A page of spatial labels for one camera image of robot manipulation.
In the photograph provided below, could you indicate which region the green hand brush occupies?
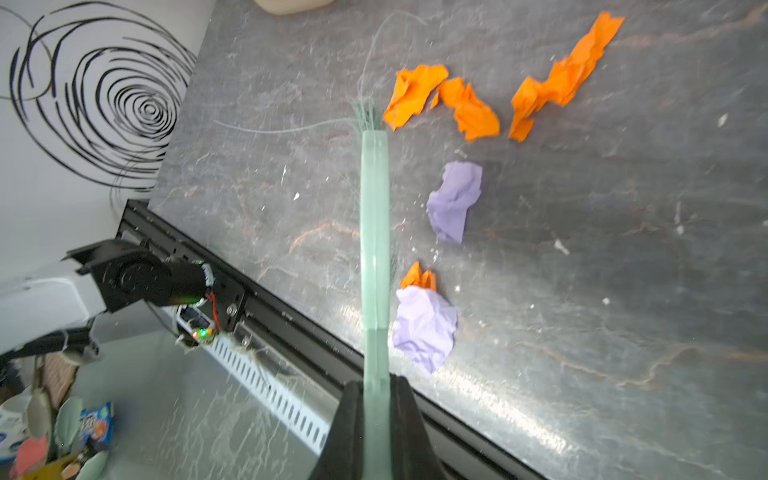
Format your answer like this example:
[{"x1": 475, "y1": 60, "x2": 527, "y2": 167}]
[{"x1": 354, "y1": 101, "x2": 393, "y2": 479}]

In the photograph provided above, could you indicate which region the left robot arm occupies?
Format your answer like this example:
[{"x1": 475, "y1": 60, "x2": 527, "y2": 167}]
[{"x1": 1, "y1": 239, "x2": 214, "y2": 365}]

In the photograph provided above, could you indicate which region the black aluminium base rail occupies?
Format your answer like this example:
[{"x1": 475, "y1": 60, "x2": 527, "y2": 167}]
[{"x1": 119, "y1": 200, "x2": 540, "y2": 479}]

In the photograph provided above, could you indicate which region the purple paper scrap right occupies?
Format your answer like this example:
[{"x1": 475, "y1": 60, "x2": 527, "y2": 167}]
[{"x1": 426, "y1": 161, "x2": 483, "y2": 244}]

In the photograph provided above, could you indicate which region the orange paper scrap under right arm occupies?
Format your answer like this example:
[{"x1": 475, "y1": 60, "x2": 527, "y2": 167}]
[{"x1": 399, "y1": 261, "x2": 437, "y2": 291}]

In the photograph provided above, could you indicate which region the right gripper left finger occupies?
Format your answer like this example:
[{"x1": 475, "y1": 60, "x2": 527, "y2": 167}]
[{"x1": 309, "y1": 381, "x2": 364, "y2": 480}]

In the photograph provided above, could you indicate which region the orange paper scrap right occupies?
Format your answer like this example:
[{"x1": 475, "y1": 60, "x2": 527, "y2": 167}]
[{"x1": 431, "y1": 78, "x2": 500, "y2": 142}]

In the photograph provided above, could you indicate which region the colourful clutter below table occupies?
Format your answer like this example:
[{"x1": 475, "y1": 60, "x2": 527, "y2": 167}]
[{"x1": 1, "y1": 351, "x2": 115, "y2": 479}]

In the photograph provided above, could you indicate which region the white slotted cable duct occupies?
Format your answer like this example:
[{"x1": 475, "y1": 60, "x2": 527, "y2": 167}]
[{"x1": 167, "y1": 306, "x2": 337, "y2": 455}]

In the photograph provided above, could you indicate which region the orange paper scrap cluster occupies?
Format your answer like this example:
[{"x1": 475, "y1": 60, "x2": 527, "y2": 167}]
[{"x1": 508, "y1": 12, "x2": 625, "y2": 142}]

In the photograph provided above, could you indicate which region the beige plastic trash bin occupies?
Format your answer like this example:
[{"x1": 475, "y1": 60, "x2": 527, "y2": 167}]
[{"x1": 254, "y1": 0, "x2": 334, "y2": 16}]

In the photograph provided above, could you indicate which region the purple paper scrap front centre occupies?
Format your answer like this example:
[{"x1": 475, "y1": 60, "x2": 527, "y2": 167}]
[{"x1": 392, "y1": 286, "x2": 458, "y2": 376}]

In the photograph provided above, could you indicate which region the orange paper scrap front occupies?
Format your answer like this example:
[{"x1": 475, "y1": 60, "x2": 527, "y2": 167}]
[{"x1": 383, "y1": 65, "x2": 449, "y2": 131}]

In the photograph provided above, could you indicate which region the purple paper scrap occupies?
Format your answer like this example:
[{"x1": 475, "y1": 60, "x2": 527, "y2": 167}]
[
  {"x1": 426, "y1": 161, "x2": 483, "y2": 244},
  {"x1": 392, "y1": 286, "x2": 458, "y2": 376}
]

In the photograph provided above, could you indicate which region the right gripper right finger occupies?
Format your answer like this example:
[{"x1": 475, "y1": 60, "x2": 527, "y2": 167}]
[{"x1": 390, "y1": 375, "x2": 447, "y2": 480}]

